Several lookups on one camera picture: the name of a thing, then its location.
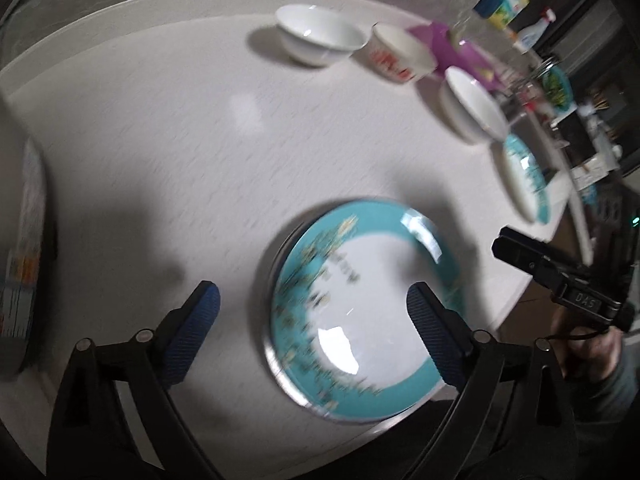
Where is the person's right forearm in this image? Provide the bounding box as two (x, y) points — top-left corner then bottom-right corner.
(562, 350), (640, 480)

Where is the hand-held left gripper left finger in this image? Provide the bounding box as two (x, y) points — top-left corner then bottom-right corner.
(47, 280), (223, 480)

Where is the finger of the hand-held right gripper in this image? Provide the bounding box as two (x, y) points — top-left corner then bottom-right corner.
(491, 226), (561, 287)

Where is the large teal rimmed plate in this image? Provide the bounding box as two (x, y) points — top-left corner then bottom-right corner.
(270, 200), (468, 423)

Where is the white bowl with red print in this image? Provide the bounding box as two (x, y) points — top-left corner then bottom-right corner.
(369, 23), (437, 84)

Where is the white spray bottle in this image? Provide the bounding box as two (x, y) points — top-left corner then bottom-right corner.
(512, 7), (558, 53)

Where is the small teal rimmed plate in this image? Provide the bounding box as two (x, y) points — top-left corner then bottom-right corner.
(501, 132), (551, 225)

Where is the person's right hand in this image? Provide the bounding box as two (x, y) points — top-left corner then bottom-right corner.
(554, 305), (626, 378)

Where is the steel rice cooker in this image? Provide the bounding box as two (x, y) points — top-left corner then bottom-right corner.
(0, 95), (56, 376)

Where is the purple plastic basin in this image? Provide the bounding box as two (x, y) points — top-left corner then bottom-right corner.
(407, 21), (508, 93)

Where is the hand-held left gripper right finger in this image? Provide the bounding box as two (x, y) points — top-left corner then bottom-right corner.
(406, 281), (578, 480)

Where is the teal bowl with greens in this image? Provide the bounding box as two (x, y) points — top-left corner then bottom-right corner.
(540, 62), (573, 113)

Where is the plain white bowl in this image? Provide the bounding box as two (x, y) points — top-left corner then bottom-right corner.
(440, 66), (511, 145)
(276, 4), (369, 67)

